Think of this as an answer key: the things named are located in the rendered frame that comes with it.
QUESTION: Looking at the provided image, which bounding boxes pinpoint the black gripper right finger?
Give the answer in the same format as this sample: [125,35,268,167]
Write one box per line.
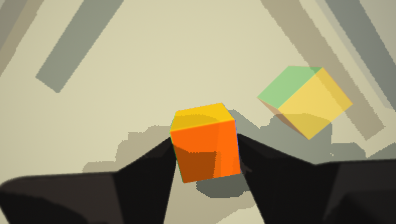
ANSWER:
[237,134,396,224]

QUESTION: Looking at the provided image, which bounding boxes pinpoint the transparent green and yellow cube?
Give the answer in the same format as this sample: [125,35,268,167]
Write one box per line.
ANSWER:
[257,66,353,140]

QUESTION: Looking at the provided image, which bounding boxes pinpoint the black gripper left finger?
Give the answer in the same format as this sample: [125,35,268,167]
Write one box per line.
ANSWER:
[0,137,177,224]

